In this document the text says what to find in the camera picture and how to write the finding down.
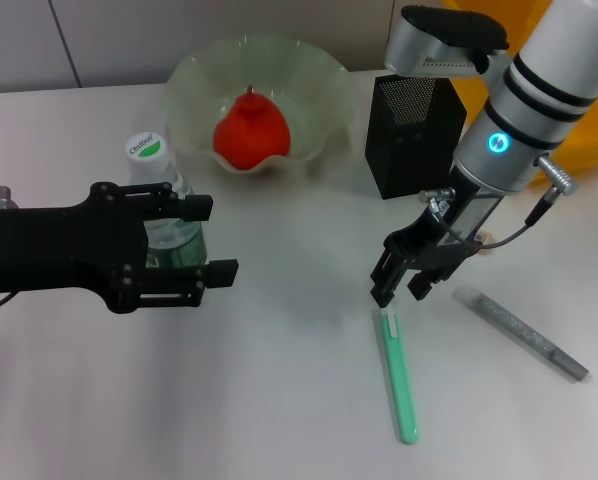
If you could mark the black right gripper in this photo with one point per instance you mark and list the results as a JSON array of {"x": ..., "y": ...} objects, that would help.
[{"x": 419, "y": 245}]

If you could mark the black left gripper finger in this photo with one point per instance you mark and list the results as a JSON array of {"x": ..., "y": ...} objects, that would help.
[{"x": 221, "y": 273}]

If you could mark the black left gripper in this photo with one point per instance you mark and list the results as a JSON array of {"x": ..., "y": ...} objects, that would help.
[{"x": 54, "y": 250}]

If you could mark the clear green-label water bottle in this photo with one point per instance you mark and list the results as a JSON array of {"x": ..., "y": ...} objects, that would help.
[{"x": 149, "y": 165}]

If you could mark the beige barcode eraser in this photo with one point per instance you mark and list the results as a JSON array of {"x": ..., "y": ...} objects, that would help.
[{"x": 486, "y": 248}]

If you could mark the red-orange toy orange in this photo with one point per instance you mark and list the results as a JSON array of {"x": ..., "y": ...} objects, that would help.
[{"x": 251, "y": 132}]

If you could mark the green pen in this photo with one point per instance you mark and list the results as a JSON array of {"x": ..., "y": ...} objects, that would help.
[{"x": 401, "y": 380}]

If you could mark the grey marker pen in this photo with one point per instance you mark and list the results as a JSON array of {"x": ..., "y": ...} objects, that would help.
[{"x": 529, "y": 340}]

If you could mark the black mesh pen holder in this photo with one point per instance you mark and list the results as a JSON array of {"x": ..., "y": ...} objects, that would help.
[{"x": 409, "y": 150}]

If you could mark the green glass fruit plate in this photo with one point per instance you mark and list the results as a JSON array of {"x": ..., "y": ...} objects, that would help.
[{"x": 309, "y": 100}]

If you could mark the yellow plastic bin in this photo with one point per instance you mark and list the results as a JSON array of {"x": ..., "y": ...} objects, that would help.
[{"x": 589, "y": 145}]

